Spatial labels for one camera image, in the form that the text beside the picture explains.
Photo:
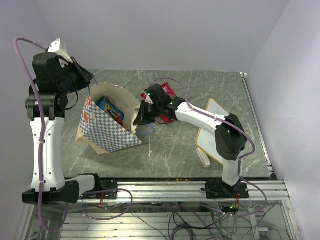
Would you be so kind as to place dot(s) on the checkered paper bag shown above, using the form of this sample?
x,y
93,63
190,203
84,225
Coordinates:
x,y
99,130

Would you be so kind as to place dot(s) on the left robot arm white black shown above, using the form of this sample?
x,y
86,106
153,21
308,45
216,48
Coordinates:
x,y
56,77

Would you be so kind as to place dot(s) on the small whiteboard yellow frame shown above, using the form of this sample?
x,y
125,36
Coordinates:
x,y
204,139

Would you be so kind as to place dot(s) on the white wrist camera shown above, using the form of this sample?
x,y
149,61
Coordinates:
x,y
59,47
149,100

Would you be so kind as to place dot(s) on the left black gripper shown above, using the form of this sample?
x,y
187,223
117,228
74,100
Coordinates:
x,y
84,81

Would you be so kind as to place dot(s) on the white whiteboard eraser marker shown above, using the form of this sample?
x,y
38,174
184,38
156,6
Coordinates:
x,y
203,158

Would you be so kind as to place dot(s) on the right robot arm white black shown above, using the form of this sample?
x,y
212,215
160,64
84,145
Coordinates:
x,y
228,132

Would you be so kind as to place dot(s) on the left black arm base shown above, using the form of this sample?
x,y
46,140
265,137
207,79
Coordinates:
x,y
103,187

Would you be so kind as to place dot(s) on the aluminium frame rail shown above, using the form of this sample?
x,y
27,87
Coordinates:
x,y
172,191

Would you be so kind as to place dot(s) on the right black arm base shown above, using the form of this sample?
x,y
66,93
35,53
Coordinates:
x,y
217,189

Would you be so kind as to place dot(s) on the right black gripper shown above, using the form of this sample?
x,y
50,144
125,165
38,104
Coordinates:
x,y
142,116

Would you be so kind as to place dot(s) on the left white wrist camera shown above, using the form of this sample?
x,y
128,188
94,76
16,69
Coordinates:
x,y
59,47

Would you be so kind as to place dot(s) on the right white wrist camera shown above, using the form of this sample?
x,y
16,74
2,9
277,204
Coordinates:
x,y
149,100

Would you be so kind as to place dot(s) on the pink snack bag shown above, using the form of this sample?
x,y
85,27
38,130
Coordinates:
x,y
167,92

